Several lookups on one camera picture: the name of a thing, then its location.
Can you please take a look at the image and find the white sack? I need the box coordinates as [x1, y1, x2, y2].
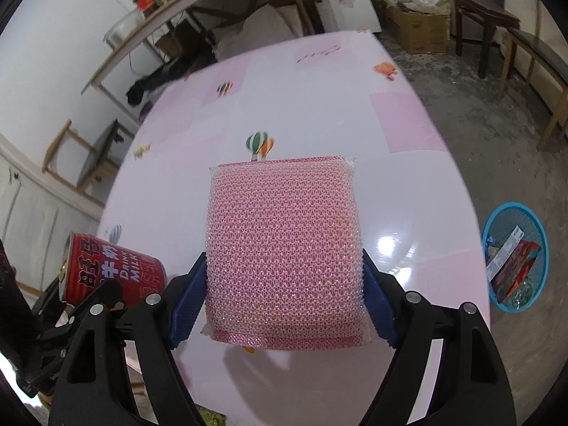
[211, 4, 307, 60]

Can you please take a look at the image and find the cardboard box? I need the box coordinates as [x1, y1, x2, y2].
[385, 2, 451, 55]

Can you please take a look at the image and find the pink mesh sponge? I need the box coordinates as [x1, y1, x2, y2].
[202, 154, 372, 350]

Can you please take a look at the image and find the blue mesh trash basket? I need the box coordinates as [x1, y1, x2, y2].
[481, 203, 550, 316]

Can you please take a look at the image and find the wooden side table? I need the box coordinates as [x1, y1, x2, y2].
[80, 0, 320, 125]

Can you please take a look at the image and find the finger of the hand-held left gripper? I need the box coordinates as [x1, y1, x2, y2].
[66, 280, 125, 326]
[30, 274, 64, 317]

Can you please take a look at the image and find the metal basin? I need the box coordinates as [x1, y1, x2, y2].
[104, 6, 147, 49]

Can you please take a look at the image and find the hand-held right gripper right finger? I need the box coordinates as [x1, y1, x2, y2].
[362, 248, 516, 426]

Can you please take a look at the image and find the dark wooden stool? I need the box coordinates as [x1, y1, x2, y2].
[453, 0, 521, 80]

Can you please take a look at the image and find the red drink can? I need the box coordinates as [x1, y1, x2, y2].
[58, 232, 168, 309]

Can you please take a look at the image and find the wooden chair with dark seat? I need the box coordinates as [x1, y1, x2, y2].
[42, 119, 134, 196]
[497, 0, 568, 152]

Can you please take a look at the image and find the black cloth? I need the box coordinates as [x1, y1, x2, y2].
[125, 64, 196, 107]

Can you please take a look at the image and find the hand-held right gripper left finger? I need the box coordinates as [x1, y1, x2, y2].
[47, 255, 208, 426]

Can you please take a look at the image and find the white door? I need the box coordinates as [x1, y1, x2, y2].
[0, 133, 105, 294]

